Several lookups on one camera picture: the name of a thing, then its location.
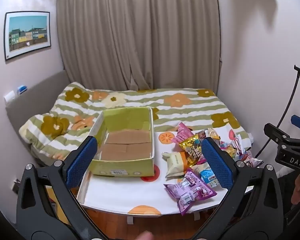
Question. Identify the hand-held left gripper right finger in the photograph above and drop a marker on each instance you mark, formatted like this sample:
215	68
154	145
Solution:
217	165

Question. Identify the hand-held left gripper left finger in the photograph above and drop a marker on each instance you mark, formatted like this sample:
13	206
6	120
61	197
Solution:
81	162

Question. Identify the light blue snack packet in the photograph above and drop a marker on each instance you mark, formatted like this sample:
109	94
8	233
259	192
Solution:
207	176

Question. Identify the gold yellow snack packet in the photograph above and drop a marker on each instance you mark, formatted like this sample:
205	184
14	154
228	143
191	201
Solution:
191	150

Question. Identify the white red snack packet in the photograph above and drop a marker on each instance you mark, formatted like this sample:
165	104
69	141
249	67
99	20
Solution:
236	141

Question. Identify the orange silver snack packet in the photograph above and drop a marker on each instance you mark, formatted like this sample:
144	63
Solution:
213	133

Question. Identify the clear snack packet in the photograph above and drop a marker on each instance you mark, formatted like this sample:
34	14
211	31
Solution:
250	161

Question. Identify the purple snack packet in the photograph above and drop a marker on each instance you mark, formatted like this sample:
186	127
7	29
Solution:
190	192

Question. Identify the cream bread packet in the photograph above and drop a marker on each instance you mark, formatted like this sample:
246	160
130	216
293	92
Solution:
176	163

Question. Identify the green cardboard box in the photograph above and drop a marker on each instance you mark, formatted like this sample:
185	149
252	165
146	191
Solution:
125	145

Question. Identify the pink snack packet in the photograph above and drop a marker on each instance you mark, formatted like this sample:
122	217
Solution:
181	133

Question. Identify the person's right hand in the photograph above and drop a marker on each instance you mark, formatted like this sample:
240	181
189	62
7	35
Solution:
298	187

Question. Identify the persimmon print tablecloth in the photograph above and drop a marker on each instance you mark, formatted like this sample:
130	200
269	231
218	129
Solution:
130	192

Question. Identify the floral striped blanket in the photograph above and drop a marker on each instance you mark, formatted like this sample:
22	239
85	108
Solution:
185	115

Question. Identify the white table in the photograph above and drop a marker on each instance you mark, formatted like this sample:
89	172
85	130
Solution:
130	218

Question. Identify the grey headboard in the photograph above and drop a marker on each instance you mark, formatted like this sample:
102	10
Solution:
40	92

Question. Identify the blue and white small object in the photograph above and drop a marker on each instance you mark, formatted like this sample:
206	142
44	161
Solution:
22	89

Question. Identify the black pole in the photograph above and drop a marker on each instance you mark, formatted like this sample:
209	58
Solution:
218	30

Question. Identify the framed houses picture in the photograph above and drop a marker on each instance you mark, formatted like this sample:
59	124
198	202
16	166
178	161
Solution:
27	35

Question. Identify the beige curtain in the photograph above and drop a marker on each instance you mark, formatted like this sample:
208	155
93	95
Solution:
140	30

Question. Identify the white wall switch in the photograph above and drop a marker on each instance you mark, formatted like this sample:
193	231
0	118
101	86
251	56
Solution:
10	97

